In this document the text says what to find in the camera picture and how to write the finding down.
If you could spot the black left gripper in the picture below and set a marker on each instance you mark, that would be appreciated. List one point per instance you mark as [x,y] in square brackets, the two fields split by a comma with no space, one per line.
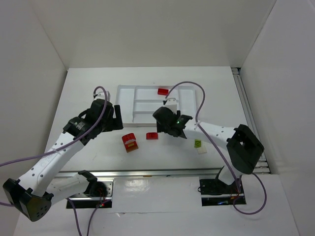
[117,117]

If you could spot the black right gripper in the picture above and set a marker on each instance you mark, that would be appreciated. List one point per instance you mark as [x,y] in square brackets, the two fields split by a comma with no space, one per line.
[160,126]

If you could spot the red arched lego block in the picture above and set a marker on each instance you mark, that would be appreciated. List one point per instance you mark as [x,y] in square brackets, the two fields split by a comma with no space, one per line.
[128,138]

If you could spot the red curved lego brick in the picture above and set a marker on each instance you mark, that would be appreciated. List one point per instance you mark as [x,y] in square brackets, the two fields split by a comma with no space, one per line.
[152,136]

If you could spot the orange lego plate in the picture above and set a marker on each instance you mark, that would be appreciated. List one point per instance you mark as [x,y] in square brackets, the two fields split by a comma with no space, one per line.
[131,146]

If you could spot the red lego plate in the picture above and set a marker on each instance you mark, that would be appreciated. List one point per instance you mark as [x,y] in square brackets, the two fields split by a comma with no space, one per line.
[162,91]

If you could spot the green lego plate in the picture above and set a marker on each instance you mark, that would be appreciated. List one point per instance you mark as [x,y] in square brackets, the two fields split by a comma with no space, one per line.
[197,143]

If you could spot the white lego plate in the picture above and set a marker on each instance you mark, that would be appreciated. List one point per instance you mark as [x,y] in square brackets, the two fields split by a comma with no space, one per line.
[201,150]

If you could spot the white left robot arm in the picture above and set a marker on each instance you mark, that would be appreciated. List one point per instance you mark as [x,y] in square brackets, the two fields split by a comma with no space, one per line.
[33,193]

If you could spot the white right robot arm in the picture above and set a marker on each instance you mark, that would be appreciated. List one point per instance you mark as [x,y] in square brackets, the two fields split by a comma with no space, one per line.
[239,147]

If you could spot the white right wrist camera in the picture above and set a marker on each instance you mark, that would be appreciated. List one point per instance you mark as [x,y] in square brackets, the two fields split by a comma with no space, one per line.
[171,103]

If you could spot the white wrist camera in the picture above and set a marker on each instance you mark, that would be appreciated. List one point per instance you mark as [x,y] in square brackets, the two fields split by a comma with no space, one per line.
[102,95]
[171,103]

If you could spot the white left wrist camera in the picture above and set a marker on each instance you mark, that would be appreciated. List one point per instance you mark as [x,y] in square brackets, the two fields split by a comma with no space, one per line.
[102,95]

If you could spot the aluminium front rail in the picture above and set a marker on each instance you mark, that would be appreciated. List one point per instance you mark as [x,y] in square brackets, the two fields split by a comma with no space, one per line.
[156,173]

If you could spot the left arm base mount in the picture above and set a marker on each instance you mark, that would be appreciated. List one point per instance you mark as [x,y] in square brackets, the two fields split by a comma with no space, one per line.
[102,194]

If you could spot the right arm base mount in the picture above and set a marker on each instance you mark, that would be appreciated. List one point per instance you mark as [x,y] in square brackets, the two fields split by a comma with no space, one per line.
[215,193]

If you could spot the aluminium side rail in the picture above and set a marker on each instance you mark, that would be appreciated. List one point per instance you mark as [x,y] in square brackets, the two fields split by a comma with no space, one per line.
[262,166]

